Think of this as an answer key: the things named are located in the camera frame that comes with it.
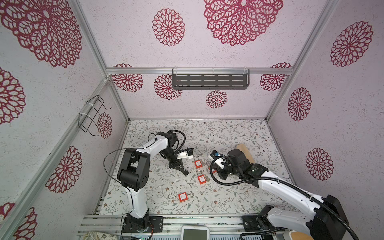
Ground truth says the red padlock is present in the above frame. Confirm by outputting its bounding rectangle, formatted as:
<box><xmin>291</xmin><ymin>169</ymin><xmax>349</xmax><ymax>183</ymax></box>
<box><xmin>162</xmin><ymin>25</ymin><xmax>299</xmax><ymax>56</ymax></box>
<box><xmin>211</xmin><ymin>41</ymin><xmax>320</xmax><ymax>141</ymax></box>
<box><xmin>194</xmin><ymin>156</ymin><xmax>203</xmax><ymax>169</ymax></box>
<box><xmin>168</xmin><ymin>192</ymin><xmax>189</xmax><ymax>204</ymax></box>
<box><xmin>207</xmin><ymin>162</ymin><xmax>217</xmax><ymax>174</ymax></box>
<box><xmin>197</xmin><ymin>170</ymin><xmax>207</xmax><ymax>185</ymax></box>

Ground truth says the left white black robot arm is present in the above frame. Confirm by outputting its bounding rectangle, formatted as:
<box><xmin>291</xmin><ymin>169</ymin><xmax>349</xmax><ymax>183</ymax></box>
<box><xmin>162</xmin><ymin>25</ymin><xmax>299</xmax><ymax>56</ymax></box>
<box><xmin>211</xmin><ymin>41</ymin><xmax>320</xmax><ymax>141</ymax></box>
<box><xmin>117</xmin><ymin>130</ymin><xmax>189</xmax><ymax>234</ymax></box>

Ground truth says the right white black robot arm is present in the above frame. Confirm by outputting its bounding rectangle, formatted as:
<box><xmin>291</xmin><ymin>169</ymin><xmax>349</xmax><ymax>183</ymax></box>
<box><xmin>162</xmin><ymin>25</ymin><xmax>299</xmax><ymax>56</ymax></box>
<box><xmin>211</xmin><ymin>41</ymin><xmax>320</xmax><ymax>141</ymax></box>
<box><xmin>210</xmin><ymin>149</ymin><xmax>357</xmax><ymax>240</ymax></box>

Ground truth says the white tablet device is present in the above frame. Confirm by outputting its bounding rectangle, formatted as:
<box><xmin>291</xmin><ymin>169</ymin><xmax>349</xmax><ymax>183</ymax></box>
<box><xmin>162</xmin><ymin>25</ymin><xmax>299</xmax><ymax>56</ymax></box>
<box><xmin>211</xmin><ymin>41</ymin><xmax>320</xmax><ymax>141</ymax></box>
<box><xmin>181</xmin><ymin>225</ymin><xmax>210</xmax><ymax>240</ymax></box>

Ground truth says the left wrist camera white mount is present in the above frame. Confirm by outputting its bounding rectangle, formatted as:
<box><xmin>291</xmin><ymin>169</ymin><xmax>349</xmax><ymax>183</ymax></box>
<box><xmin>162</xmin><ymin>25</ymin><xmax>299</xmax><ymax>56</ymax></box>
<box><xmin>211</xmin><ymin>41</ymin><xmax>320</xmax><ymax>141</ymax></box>
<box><xmin>177</xmin><ymin>148</ymin><xmax>194</xmax><ymax>160</ymax></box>

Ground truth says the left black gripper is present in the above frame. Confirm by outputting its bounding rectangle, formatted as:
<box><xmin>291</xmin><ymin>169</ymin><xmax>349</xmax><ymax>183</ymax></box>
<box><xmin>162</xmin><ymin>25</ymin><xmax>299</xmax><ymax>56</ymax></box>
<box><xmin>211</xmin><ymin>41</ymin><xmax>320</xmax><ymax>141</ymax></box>
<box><xmin>161</xmin><ymin>148</ymin><xmax>184</xmax><ymax>172</ymax></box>

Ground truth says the dark grey wall shelf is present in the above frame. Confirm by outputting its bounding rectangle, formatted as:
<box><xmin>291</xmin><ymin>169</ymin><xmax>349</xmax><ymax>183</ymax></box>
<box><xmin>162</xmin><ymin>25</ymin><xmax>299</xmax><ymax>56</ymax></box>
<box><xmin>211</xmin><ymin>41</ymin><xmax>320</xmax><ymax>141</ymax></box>
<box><xmin>171</xmin><ymin>69</ymin><xmax>250</xmax><ymax>90</ymax></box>

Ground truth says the black wire wall basket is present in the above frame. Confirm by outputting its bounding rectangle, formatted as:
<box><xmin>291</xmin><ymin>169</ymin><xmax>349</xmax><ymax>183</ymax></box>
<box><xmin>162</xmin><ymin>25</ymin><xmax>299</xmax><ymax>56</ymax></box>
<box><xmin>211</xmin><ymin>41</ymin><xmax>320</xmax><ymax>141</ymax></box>
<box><xmin>78</xmin><ymin>95</ymin><xmax>112</xmax><ymax>137</ymax></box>

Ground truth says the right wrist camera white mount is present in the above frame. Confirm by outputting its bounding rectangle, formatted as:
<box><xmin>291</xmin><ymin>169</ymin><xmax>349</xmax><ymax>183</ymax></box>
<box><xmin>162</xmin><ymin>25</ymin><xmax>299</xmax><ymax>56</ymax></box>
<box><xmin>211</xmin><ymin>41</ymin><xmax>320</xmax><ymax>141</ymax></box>
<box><xmin>209</xmin><ymin>150</ymin><xmax>231</xmax><ymax>171</ymax></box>

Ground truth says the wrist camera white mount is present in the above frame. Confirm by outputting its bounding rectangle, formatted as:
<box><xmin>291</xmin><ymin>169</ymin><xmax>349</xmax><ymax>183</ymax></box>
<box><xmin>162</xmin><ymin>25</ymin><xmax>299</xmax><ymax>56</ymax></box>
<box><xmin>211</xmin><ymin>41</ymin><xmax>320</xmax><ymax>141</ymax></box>
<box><xmin>209</xmin><ymin>150</ymin><xmax>231</xmax><ymax>171</ymax></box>
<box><xmin>177</xmin><ymin>148</ymin><xmax>194</xmax><ymax>160</ymax></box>

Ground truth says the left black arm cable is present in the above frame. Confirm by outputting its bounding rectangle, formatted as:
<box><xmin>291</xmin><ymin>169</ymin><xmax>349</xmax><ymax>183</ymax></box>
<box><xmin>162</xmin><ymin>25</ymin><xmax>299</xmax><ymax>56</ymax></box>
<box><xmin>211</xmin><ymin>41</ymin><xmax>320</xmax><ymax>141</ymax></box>
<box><xmin>103</xmin><ymin>132</ymin><xmax>158</xmax><ymax>211</ymax></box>

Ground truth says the right black corrugated cable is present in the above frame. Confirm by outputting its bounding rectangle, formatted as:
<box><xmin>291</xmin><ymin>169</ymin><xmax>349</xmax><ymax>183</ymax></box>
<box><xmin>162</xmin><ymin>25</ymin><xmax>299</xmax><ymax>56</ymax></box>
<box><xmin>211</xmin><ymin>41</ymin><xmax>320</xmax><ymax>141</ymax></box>
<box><xmin>209</xmin><ymin>157</ymin><xmax>360</xmax><ymax>240</ymax></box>

